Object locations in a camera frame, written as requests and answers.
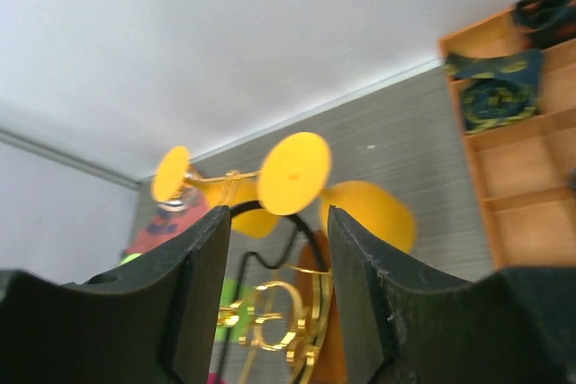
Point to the red folded t-shirt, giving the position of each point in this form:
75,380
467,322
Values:
155,223

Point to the pink wine glass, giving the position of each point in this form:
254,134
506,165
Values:
214,378

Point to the green wine glass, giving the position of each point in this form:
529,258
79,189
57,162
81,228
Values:
233,314

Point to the wooden compartment tray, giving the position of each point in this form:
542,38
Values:
521,174

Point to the orange wine glass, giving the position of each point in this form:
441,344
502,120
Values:
176,175
295,173

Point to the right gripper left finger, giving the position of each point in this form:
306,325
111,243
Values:
151,320

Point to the gold wire wine glass rack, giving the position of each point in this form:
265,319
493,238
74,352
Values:
289,305

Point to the rolled dark tie right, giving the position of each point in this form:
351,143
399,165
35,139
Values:
571,182

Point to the rolled dark tie top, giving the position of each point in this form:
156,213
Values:
544,23

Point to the rolled green patterned tie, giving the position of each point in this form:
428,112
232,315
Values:
500,91

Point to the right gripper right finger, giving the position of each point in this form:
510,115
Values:
403,321

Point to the rolled dark tie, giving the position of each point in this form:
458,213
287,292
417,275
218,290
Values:
571,182
544,23

